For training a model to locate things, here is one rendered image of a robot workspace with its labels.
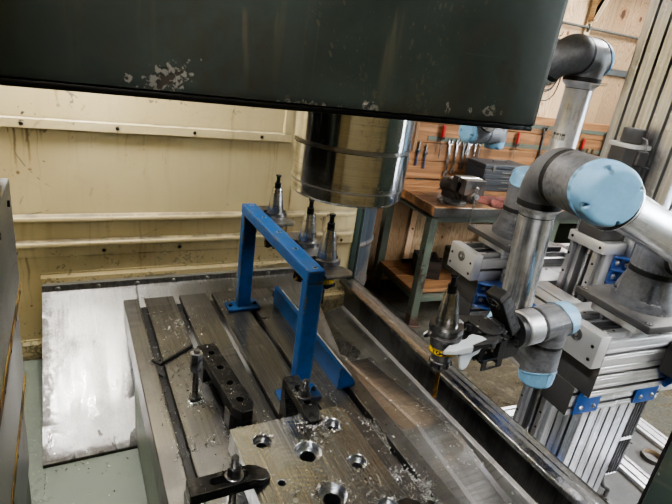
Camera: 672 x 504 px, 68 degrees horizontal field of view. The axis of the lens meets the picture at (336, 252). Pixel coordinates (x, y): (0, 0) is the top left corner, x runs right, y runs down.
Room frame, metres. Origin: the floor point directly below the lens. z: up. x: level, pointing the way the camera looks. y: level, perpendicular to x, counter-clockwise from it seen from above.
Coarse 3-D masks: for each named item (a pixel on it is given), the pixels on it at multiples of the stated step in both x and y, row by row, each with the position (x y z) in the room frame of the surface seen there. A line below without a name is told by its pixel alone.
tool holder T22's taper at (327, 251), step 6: (324, 234) 1.02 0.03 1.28; (330, 234) 1.02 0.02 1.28; (324, 240) 1.02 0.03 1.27; (330, 240) 1.02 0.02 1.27; (336, 240) 1.03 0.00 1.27; (324, 246) 1.02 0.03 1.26; (330, 246) 1.02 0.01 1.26; (336, 246) 1.03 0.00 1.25; (318, 252) 1.03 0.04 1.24; (324, 252) 1.01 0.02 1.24; (330, 252) 1.01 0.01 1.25; (336, 252) 1.03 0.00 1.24; (318, 258) 1.02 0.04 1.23; (324, 258) 1.01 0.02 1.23; (330, 258) 1.01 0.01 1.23; (336, 258) 1.03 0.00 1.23
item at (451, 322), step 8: (448, 296) 0.80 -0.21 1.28; (456, 296) 0.80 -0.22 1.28; (440, 304) 0.81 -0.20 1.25; (448, 304) 0.80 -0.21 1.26; (456, 304) 0.80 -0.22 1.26; (440, 312) 0.80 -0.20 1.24; (448, 312) 0.80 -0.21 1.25; (456, 312) 0.80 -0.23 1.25; (440, 320) 0.80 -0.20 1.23; (448, 320) 0.79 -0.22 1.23; (456, 320) 0.80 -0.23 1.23; (440, 328) 0.80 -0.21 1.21; (448, 328) 0.79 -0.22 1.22; (456, 328) 0.80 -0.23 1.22
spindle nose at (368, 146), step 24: (312, 120) 0.63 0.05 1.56; (336, 120) 0.61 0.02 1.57; (360, 120) 0.61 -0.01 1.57; (384, 120) 0.62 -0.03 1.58; (312, 144) 0.63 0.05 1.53; (336, 144) 0.61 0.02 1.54; (360, 144) 0.61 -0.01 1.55; (384, 144) 0.62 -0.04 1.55; (408, 144) 0.66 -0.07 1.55; (312, 168) 0.62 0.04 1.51; (336, 168) 0.61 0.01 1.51; (360, 168) 0.61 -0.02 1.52; (384, 168) 0.62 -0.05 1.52; (312, 192) 0.62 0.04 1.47; (336, 192) 0.61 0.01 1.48; (360, 192) 0.61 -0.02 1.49; (384, 192) 0.63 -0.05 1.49
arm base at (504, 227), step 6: (504, 210) 1.63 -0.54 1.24; (510, 210) 1.61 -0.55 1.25; (516, 210) 1.59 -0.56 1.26; (498, 216) 1.65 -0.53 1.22; (504, 216) 1.62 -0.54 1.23; (510, 216) 1.60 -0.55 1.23; (516, 216) 1.59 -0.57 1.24; (498, 222) 1.63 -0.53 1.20; (504, 222) 1.61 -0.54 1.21; (510, 222) 1.59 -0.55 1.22; (492, 228) 1.65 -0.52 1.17; (498, 228) 1.61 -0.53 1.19; (504, 228) 1.60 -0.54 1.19; (510, 228) 1.59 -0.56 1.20; (498, 234) 1.60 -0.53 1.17; (504, 234) 1.59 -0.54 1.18; (510, 234) 1.58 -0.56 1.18
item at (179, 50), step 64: (0, 0) 0.39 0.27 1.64; (64, 0) 0.41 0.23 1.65; (128, 0) 0.44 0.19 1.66; (192, 0) 0.46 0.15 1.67; (256, 0) 0.49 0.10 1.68; (320, 0) 0.52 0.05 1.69; (384, 0) 0.55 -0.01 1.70; (448, 0) 0.59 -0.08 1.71; (512, 0) 0.64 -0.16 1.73; (0, 64) 0.39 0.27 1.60; (64, 64) 0.41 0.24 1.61; (128, 64) 0.43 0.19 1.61; (192, 64) 0.46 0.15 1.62; (256, 64) 0.49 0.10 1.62; (320, 64) 0.52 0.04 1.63; (384, 64) 0.56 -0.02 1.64; (448, 64) 0.60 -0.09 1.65; (512, 64) 0.65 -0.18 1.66; (512, 128) 0.67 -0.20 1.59
